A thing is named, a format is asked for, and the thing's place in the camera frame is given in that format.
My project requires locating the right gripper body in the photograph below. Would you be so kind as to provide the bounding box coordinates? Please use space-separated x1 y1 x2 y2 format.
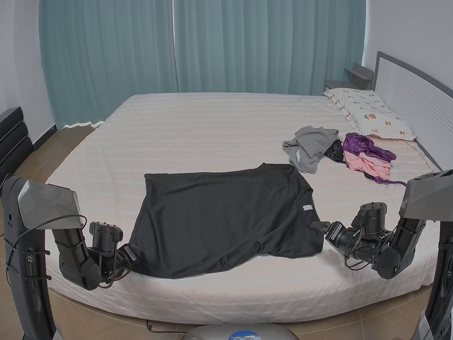
324 221 355 254

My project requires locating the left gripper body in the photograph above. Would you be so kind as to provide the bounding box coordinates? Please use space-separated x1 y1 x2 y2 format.
113 244 139 274

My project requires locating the black T-shirt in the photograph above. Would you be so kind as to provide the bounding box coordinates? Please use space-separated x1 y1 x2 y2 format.
124 162 323 280

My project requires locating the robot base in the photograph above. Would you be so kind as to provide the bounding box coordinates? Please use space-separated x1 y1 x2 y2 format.
182 324 295 340

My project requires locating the bed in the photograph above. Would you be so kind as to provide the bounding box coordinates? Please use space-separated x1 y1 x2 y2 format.
45 51 453 327

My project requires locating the small black garment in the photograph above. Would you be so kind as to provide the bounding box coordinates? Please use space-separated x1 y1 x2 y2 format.
323 139 346 163

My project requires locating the pink garment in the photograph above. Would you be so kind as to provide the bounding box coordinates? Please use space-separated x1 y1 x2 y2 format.
344 151 392 181

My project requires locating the grey garment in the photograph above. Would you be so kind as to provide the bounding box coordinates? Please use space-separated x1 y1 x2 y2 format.
282 126 340 175

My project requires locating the purple garment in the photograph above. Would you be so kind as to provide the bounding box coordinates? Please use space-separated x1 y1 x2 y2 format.
341 132 407 187

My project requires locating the white printed pillow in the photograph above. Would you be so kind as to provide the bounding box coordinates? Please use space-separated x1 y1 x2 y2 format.
322 87 418 142

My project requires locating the grey bedside table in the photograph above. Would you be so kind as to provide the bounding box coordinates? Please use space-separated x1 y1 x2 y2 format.
324 62 374 91

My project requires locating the black chest of drawers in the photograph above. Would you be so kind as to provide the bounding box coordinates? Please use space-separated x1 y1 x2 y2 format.
0 106 35 171

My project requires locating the blue-green curtain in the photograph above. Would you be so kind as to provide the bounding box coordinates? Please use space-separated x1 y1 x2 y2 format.
38 0 178 129
172 0 367 97

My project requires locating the black cable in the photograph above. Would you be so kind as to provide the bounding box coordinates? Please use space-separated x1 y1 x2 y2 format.
345 251 371 271
5 213 88 287
145 319 185 340

